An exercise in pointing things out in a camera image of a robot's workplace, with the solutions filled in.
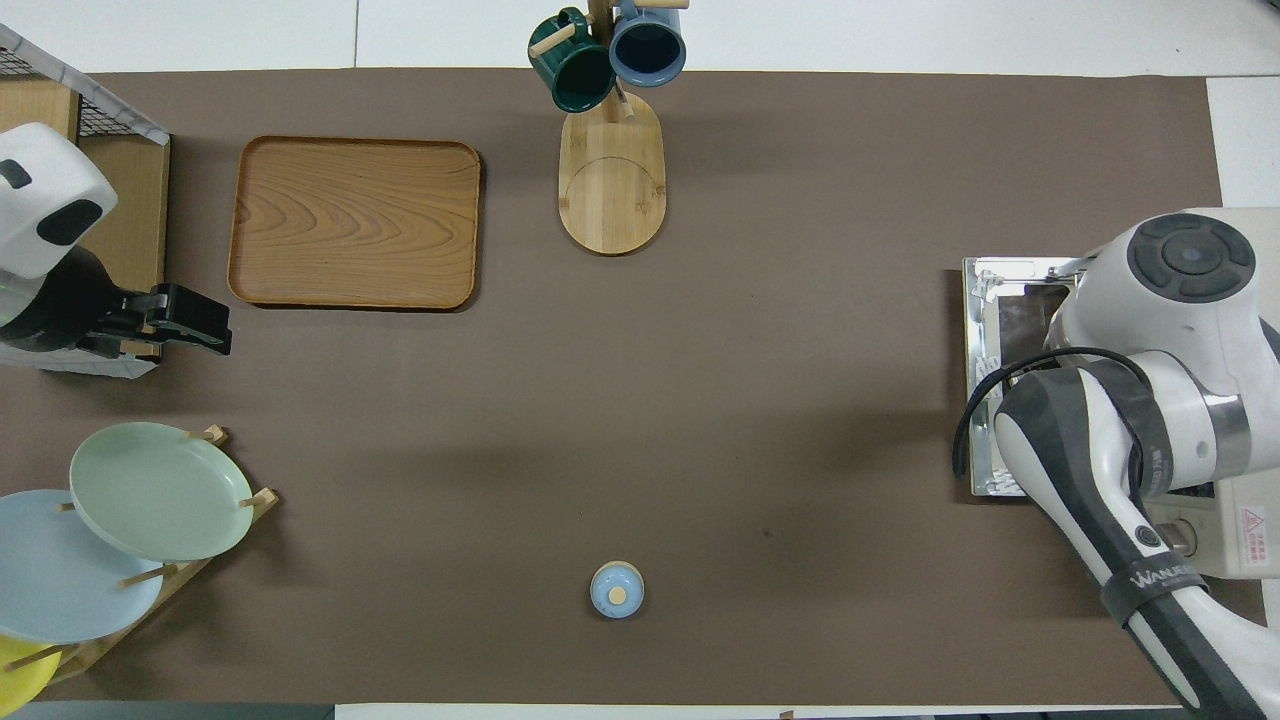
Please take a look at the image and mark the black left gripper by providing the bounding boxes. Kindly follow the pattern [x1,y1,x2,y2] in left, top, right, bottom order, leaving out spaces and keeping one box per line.
[92,283,233,359]

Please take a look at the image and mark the glass oven door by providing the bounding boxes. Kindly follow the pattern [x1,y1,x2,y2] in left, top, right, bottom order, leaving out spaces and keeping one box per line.
[962,257,1091,498]

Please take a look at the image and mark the beige toaster oven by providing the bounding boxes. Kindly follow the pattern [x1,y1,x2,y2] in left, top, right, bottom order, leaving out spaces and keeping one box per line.
[1145,207,1280,579]

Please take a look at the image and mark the wooden shelf box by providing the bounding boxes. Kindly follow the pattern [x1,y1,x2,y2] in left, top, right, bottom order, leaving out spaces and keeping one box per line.
[0,75,171,379]

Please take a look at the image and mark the pale green plate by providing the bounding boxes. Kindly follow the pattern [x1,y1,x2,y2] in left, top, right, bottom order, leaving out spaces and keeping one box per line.
[69,422,255,563]

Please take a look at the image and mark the rectangular wooden tray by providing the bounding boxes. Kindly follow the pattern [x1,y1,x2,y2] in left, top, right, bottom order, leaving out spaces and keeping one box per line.
[227,135,483,311]

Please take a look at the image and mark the wooden plate rack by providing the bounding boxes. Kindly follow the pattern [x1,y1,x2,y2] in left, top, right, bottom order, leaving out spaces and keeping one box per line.
[30,425,281,686]

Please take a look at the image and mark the light blue racked plate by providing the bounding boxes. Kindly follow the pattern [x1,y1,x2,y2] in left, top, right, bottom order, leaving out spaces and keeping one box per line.
[0,489,166,645]

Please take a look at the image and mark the yellow plate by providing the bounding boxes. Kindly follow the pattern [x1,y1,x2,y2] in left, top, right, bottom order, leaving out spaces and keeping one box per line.
[0,634,63,719]

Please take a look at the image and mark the wooden mug tree stand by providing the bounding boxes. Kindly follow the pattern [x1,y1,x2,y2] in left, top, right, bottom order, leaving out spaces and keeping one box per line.
[530,0,691,256]

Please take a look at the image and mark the dark green mug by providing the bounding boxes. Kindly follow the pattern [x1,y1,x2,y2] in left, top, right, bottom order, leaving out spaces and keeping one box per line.
[528,8,617,114]

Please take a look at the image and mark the small blue lidded jar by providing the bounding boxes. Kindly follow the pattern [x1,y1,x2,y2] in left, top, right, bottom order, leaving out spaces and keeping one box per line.
[590,561,646,620]

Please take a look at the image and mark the blue mug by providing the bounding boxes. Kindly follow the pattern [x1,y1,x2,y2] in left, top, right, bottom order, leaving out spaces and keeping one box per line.
[608,0,688,88]

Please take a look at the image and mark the brown table mat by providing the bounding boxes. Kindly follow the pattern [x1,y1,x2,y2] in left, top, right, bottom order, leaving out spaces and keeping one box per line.
[0,68,1276,706]

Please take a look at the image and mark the black wire basket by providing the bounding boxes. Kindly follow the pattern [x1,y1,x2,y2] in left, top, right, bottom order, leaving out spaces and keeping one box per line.
[0,45,111,139]

